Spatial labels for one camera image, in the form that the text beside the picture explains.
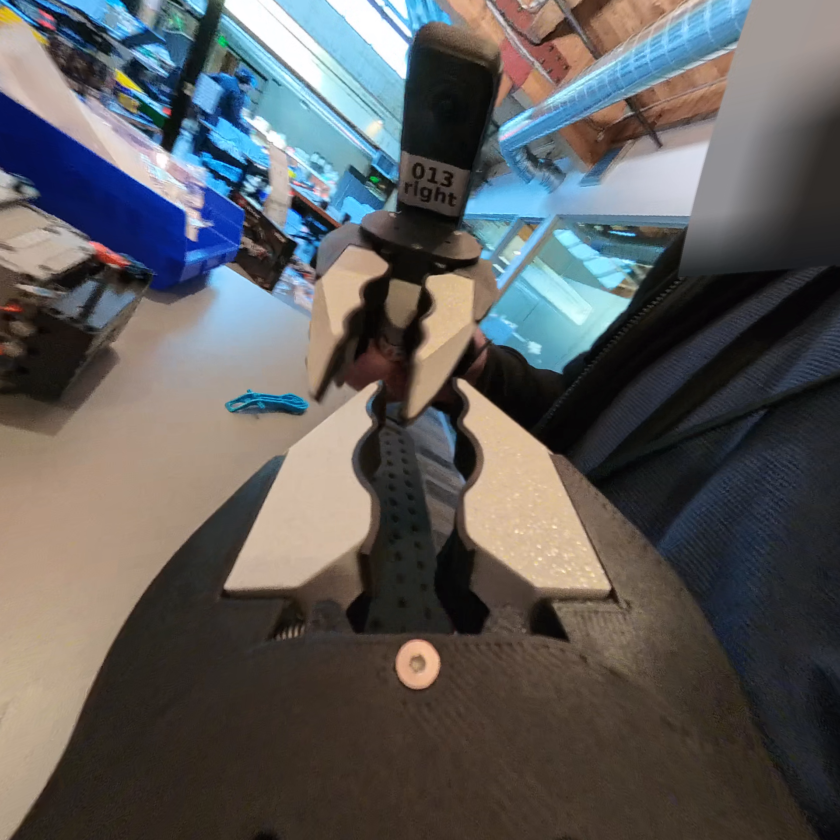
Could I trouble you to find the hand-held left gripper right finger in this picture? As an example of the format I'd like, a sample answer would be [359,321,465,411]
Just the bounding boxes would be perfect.
[451,381,613,614]

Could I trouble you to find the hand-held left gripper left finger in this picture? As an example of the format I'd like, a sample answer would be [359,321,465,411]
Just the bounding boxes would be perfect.
[224,384,385,608]

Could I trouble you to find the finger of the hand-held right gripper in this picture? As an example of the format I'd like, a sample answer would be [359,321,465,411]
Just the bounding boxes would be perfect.
[305,246,395,403]
[397,270,480,422]

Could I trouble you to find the grey building block model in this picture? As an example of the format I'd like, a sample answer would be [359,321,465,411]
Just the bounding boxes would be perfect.
[0,169,155,403]

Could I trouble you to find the person's right forearm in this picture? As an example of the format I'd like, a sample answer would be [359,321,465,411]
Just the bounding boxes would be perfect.
[459,341,592,447]

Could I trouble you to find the person's right hand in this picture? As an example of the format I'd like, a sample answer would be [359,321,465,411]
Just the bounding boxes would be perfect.
[346,328,492,424]

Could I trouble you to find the dark toy car box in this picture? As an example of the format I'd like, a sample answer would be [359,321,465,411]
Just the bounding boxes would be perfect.
[235,203,299,291]

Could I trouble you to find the black studded armrest pad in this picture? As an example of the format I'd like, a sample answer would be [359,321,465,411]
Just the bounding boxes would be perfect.
[364,420,457,634]

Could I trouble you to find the turquoise plastic tool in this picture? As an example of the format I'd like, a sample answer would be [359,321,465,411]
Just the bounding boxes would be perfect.
[225,389,309,416]

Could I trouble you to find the black jacket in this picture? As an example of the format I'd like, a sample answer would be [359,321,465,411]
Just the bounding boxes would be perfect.
[532,230,840,473]

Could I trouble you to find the blue woven fabric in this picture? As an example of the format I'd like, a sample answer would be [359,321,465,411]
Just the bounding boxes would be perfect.
[567,266,840,840]

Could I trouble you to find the black pillar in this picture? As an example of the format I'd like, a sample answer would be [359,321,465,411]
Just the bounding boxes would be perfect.
[159,0,225,153]

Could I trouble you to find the blue bin with plastic bags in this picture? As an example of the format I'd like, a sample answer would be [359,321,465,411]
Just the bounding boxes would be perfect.
[0,92,245,290]

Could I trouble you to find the silver air duct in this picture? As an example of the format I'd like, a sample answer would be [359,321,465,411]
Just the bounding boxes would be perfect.
[497,0,752,188]

